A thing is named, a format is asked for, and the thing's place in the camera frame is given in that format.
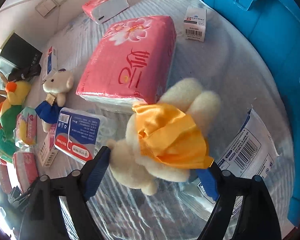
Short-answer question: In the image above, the pastel tissue pack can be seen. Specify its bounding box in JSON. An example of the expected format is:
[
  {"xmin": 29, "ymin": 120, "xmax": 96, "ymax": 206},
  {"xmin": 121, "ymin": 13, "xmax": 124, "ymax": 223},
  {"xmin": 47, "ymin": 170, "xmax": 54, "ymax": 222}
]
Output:
[{"xmin": 14, "ymin": 107, "xmax": 37, "ymax": 149}]

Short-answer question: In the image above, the plush bunny yellow dress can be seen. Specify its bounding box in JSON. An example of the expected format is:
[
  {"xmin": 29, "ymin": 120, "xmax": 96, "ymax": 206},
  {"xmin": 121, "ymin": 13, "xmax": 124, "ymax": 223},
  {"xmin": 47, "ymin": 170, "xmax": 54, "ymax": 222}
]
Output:
[{"xmin": 107, "ymin": 78, "xmax": 221, "ymax": 196}]

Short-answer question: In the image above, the pink tissue pack left edge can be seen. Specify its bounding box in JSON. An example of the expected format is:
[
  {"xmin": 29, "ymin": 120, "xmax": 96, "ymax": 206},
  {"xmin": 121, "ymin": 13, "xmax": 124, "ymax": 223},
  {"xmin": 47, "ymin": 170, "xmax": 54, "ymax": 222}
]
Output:
[{"xmin": 12, "ymin": 151, "xmax": 38, "ymax": 193}]

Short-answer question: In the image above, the white plastic bag barcode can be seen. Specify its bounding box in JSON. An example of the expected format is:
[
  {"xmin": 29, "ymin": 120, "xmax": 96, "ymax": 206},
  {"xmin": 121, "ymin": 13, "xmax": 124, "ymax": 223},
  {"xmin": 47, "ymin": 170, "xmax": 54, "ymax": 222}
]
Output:
[{"xmin": 179, "ymin": 109, "xmax": 279, "ymax": 221}]

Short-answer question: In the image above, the small white carton box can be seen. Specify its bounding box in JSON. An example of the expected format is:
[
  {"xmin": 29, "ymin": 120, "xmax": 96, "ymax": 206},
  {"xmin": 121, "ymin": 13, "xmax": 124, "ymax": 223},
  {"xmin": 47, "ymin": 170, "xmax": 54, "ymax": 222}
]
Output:
[{"xmin": 37, "ymin": 124, "xmax": 59, "ymax": 167}]

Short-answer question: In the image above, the yellow green plush duck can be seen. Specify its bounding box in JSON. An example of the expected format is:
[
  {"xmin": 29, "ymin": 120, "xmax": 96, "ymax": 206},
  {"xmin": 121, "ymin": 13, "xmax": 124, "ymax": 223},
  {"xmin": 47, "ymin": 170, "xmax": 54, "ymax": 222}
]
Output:
[{"xmin": 0, "ymin": 71, "xmax": 31, "ymax": 163}]

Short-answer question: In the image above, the plush bear blue dress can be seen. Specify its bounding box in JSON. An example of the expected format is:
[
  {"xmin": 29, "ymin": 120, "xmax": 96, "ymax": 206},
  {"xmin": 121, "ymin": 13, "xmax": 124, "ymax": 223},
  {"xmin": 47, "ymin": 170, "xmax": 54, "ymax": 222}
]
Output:
[{"xmin": 35, "ymin": 69, "xmax": 74, "ymax": 133}]

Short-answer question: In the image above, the black folding umbrella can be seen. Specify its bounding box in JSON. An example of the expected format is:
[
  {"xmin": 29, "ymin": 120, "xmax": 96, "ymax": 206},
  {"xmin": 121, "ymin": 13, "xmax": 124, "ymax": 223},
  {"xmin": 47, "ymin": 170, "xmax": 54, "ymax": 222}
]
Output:
[{"xmin": 8, "ymin": 64, "xmax": 42, "ymax": 82}]

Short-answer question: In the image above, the white blue red toothpaste box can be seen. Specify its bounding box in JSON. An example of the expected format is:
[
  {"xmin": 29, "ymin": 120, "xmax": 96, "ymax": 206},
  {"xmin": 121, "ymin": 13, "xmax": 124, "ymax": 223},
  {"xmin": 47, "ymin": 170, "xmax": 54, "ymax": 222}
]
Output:
[{"xmin": 42, "ymin": 46, "xmax": 58, "ymax": 80}]

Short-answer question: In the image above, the blue patterned tablecloth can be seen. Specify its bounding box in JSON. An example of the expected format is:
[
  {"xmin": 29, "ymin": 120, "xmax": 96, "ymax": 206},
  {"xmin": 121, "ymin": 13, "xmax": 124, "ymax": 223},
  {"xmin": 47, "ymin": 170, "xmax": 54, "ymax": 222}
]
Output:
[{"xmin": 19, "ymin": 0, "xmax": 294, "ymax": 239}]

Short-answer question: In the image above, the black gift box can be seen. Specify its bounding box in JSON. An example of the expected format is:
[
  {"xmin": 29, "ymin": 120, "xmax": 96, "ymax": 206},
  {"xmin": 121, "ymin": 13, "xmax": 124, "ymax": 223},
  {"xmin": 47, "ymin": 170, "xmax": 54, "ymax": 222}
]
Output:
[{"xmin": 0, "ymin": 32, "xmax": 42, "ymax": 90}]

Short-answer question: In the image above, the large pink tissue pack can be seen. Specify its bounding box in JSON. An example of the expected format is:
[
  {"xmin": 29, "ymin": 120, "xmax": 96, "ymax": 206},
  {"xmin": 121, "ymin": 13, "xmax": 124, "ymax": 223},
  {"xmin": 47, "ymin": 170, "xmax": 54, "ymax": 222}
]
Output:
[{"xmin": 76, "ymin": 15, "xmax": 176, "ymax": 106}]

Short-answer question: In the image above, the white medicine box barcode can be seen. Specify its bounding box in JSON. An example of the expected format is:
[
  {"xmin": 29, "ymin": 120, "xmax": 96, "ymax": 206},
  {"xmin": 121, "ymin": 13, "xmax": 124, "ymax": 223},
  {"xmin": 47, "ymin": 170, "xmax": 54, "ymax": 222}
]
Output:
[{"xmin": 183, "ymin": 6, "xmax": 207, "ymax": 42}]

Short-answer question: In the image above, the blue plastic storage crate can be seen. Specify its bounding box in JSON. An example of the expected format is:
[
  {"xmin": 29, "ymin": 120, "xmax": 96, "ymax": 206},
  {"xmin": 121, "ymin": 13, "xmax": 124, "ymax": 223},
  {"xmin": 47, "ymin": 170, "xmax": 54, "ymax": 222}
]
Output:
[{"xmin": 202, "ymin": 0, "xmax": 300, "ymax": 226}]

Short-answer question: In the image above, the small pink tissue pack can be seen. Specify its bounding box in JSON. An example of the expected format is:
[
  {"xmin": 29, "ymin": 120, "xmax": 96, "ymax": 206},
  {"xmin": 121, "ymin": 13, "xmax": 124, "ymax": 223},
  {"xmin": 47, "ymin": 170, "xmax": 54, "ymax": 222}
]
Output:
[{"xmin": 82, "ymin": 0, "xmax": 129, "ymax": 24}]

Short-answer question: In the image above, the wall switch panel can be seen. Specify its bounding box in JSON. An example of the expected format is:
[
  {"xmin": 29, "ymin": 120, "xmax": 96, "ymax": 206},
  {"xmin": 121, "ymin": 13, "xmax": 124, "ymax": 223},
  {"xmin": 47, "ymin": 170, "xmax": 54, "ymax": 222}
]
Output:
[{"xmin": 35, "ymin": 0, "xmax": 57, "ymax": 18}]

